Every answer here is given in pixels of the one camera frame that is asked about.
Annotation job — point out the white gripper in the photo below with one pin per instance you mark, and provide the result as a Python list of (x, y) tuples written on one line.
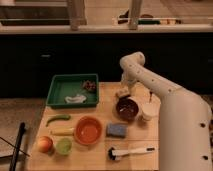
[(131, 87)]

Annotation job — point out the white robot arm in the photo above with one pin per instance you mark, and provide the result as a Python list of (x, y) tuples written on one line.
[(184, 118)]

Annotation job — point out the dark red bowl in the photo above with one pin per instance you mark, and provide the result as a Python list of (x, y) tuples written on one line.
[(127, 109)]

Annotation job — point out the orange bowl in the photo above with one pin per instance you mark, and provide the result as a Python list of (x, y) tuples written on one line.
[(88, 130)]

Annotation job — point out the small dark screwdriver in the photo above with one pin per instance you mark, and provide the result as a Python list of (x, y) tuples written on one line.
[(150, 96)]

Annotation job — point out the white cup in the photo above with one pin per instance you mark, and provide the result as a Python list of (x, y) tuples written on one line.
[(149, 111)]

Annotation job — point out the brown pine cone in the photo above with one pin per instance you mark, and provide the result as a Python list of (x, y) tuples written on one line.
[(89, 86)]

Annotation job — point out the blue sponge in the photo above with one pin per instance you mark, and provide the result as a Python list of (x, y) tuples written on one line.
[(116, 130)]

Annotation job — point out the white crumpled cloth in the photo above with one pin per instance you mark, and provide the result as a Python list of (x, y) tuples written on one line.
[(77, 99)]

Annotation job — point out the green plastic tray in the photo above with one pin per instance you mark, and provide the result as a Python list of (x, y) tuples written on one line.
[(70, 85)]

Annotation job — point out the green chili pepper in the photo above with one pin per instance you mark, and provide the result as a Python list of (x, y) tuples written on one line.
[(58, 117)]

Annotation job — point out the yellow corn cob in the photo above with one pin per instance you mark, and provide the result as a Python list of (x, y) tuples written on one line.
[(62, 132)]

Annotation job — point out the green small cup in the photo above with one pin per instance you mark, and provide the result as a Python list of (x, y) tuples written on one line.
[(63, 146)]

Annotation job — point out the red yellow apple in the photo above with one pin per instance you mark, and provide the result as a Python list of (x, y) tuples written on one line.
[(44, 144)]

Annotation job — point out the black tripod leg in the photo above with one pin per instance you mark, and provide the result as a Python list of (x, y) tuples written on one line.
[(16, 150)]

